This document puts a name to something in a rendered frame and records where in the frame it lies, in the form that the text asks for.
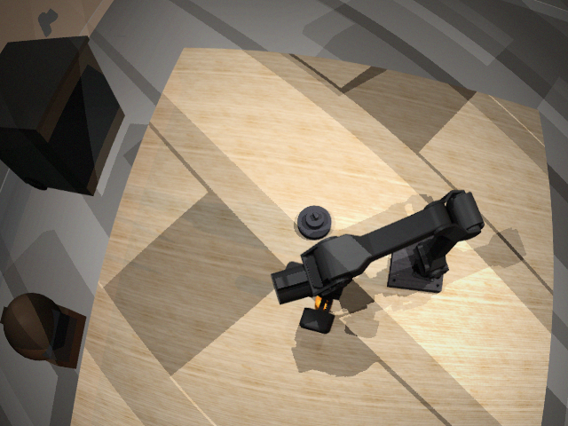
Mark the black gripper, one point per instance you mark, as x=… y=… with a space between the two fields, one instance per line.
x=317 y=320

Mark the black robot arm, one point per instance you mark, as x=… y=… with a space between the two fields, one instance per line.
x=331 y=264

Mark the orange cone-shaped knob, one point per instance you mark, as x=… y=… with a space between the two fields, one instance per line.
x=317 y=303

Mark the dark grey round pedestal with shaft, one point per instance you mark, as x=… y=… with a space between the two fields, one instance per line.
x=314 y=223

